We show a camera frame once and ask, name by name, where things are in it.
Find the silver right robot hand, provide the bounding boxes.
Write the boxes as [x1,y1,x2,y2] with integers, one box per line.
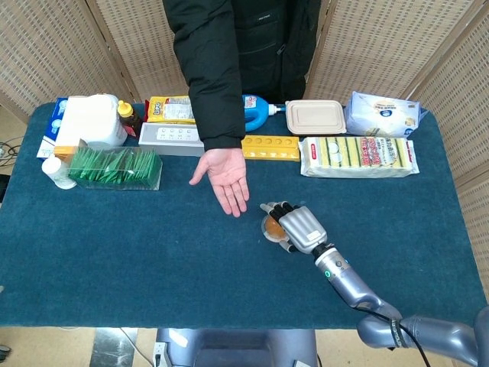
[259,200,329,255]

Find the person's bare hand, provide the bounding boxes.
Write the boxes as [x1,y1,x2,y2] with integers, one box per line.
[189,147,251,219]

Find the orange jelly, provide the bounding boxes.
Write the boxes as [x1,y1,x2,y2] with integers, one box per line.
[261,215,288,244]

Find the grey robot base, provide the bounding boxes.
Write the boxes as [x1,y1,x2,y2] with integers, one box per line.
[154,327,320,367]

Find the yellow plastic tray with holes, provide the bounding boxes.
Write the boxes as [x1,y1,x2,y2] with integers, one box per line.
[241,134,301,162]

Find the blue detergent bottle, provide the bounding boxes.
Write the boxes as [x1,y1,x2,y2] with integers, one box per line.
[241,94,287,133]

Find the grey rectangular box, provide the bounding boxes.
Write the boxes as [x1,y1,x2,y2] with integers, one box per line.
[138,122,206,158]

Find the person's black sleeved arm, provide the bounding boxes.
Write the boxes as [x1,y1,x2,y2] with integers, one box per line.
[171,0,248,152]

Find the yellow snack bag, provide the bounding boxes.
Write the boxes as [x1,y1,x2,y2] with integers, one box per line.
[146,95,197,125]

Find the pack of yellow sponges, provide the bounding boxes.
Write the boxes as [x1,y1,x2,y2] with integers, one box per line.
[298,135,420,179]

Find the beige lidded lunch box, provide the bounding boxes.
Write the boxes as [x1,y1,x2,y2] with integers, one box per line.
[284,99,348,137]

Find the clear box of green sachets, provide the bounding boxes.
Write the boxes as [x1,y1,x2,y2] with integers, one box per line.
[67,138,164,192]

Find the honey bottle with yellow cap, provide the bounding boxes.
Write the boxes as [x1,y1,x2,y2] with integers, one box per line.
[116,99,144,138]

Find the blue carpet table cloth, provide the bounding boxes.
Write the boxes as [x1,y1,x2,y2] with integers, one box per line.
[0,99,487,330]

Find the person's black jacket torso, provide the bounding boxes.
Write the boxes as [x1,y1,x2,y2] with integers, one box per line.
[162,0,322,104]

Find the white and blue tissue pack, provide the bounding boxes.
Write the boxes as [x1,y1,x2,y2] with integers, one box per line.
[343,90,428,139]

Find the white plastic jug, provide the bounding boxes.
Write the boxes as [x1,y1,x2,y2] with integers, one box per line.
[57,93,129,148]

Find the orange and white small box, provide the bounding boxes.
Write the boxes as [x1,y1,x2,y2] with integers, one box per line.
[53,144,83,162]

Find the small white plastic bottle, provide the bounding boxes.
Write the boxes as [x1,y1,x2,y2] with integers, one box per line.
[40,155,78,191]

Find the blue and white carton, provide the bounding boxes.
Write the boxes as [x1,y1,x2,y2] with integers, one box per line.
[35,96,70,160]

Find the black cable on robot arm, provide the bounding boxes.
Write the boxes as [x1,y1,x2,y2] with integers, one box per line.
[361,305,433,367]

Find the tangled cables on floor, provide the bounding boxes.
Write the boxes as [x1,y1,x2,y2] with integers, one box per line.
[0,140,22,167]

